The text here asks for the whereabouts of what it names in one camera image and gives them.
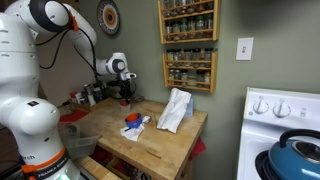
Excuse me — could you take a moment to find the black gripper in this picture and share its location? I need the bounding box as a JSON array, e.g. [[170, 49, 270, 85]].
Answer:
[[112, 78, 133, 102]]

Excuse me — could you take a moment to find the blue bowl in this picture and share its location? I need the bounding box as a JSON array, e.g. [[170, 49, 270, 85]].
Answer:
[[124, 113, 144, 130]]

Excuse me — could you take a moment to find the orange lid spice jar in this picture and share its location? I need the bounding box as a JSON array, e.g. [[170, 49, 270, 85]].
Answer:
[[69, 91, 78, 104]]

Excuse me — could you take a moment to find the orange cup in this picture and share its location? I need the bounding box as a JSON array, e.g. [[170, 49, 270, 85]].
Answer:
[[125, 112, 143, 123]]

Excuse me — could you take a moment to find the steel pepper mill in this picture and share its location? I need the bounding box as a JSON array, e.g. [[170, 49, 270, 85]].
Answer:
[[84, 83, 98, 107]]

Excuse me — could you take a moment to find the wooden spice tray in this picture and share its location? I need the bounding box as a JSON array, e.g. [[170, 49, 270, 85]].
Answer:
[[68, 98, 113, 114]]

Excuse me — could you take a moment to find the white spice canister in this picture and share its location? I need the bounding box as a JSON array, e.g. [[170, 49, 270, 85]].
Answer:
[[75, 92, 85, 105]]

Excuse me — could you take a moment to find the white crumpled cloth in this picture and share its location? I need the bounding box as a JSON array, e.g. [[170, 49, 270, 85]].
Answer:
[[156, 87, 193, 135]]

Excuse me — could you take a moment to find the red silicone mat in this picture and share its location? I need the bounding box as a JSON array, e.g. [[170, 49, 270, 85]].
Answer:
[[58, 108, 91, 124]]

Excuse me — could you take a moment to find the glass spice jar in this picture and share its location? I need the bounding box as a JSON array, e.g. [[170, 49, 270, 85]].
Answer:
[[203, 47, 215, 70], [204, 13, 214, 38], [174, 49, 184, 67], [179, 18, 189, 41], [187, 17, 196, 40], [172, 20, 181, 42], [166, 49, 175, 68], [195, 15, 205, 39], [192, 48, 202, 69], [183, 48, 193, 68]]

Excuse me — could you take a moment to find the light blue box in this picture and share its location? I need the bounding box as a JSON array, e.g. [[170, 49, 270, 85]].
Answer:
[[184, 96, 195, 119]]

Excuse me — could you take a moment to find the clear plastic bin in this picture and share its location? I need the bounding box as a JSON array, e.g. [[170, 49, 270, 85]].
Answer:
[[57, 121, 102, 161]]

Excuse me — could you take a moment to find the red towel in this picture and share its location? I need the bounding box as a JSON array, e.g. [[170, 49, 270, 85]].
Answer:
[[189, 136, 207, 162]]

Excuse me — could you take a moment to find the white stove knob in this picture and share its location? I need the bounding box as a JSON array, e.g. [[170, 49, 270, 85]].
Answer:
[[272, 97, 292, 119], [252, 96, 271, 115]]

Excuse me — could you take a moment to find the white stove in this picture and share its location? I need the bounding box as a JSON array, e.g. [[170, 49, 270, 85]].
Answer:
[[236, 86, 320, 180]]

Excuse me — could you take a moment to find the black stove burner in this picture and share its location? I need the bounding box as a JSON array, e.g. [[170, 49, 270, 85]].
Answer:
[[254, 149, 278, 180]]

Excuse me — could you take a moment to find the blue kettle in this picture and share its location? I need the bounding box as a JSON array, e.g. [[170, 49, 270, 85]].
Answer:
[[267, 128, 320, 180]]

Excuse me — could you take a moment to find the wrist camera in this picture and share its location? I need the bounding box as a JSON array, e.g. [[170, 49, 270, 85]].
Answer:
[[124, 71, 138, 81]]

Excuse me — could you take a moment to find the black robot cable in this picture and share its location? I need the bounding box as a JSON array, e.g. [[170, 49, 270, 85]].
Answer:
[[34, 28, 102, 85]]

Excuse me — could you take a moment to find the large patterned wall plate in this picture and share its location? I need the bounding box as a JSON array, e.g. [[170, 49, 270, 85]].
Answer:
[[96, 0, 121, 37]]

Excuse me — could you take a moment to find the wooden wall spice rack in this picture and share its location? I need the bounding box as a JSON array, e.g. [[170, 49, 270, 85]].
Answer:
[[161, 49, 219, 94], [157, 0, 222, 45]]

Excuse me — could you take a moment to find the white light switch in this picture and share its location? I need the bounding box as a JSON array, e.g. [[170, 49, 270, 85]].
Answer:
[[235, 36, 255, 62]]

